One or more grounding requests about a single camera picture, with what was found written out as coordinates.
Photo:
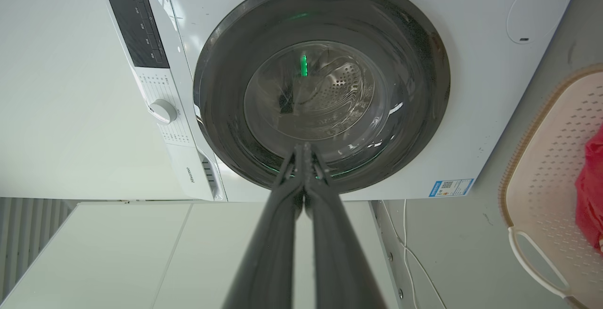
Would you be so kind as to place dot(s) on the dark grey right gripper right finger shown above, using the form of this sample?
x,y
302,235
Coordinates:
x,y
339,252

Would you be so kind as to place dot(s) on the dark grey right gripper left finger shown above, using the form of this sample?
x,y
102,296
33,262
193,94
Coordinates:
x,y
268,252

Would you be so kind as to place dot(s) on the beige perforated laundry basket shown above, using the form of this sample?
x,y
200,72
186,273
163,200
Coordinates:
x,y
551,182

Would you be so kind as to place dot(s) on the white cabinet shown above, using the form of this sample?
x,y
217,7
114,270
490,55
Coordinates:
x,y
141,257

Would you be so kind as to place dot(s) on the blue energy label sticker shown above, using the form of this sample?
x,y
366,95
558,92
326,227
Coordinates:
x,y
451,187

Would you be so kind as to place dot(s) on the dark round washing machine door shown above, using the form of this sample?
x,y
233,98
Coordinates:
x,y
320,78

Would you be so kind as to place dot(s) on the white washing machine control dial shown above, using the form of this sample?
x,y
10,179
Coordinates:
x,y
163,111

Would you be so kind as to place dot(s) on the white front-load washing machine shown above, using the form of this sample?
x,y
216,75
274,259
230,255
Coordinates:
x,y
471,64

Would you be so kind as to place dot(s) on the red garment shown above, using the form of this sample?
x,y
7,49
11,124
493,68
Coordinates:
x,y
591,196

